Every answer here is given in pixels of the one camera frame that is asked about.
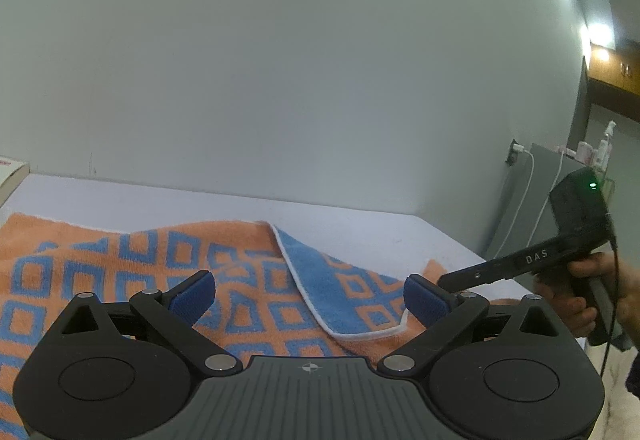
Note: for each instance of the orange and blue patterned towel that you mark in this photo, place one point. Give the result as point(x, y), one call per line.
point(150, 260)

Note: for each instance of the wooden wall cabinet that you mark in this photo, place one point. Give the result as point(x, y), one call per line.
point(617, 75)

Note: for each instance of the grey cabinet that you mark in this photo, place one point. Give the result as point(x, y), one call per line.
point(545, 165)

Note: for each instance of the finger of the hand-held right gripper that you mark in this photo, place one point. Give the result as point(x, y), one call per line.
point(475, 275)

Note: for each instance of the white pump bottle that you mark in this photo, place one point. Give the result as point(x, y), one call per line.
point(606, 148)

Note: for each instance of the person's right hand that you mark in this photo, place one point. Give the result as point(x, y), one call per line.
point(570, 315)

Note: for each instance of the white charger plug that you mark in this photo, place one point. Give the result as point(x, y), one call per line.
point(518, 149)

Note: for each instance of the person's right forearm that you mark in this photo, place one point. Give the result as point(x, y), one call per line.
point(631, 300)

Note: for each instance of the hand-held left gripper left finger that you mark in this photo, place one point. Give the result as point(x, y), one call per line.
point(192, 297)

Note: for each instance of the red and white paperback book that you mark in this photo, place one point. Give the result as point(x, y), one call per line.
point(10, 175)

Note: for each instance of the pink and white jar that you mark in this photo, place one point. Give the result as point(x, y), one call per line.
point(586, 153)

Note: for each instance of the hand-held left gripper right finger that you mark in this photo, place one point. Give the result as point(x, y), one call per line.
point(425, 302)

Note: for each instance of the black wall socket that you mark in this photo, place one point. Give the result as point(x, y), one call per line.
point(512, 158)

